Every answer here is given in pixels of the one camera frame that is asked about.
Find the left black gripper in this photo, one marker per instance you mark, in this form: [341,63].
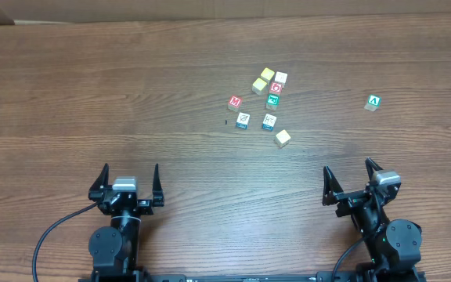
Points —
[121,200]

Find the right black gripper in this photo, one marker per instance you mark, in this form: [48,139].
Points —
[355,197]

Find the yellow plain wooden block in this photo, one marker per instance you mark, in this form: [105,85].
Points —
[282,138]

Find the white block blue H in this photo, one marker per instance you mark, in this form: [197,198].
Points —
[269,122]

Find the red M block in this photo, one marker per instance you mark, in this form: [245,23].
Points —
[234,103]

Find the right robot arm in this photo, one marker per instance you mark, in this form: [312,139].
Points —
[393,245]

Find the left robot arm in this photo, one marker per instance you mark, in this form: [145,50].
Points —
[114,248]

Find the green letter A block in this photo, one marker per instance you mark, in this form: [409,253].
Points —
[372,103]

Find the green picture block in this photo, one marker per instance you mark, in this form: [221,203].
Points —
[272,101]

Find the red circle block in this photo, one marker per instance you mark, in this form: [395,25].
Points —
[275,88]

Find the white block top right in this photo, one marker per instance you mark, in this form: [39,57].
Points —
[281,78]

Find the white block blue side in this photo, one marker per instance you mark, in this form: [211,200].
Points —
[242,120]

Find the yellow block lower left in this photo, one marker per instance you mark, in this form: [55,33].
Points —
[260,87]

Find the yellow block upper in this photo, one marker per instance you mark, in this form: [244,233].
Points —
[267,75]

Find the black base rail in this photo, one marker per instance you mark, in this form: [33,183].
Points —
[321,276]

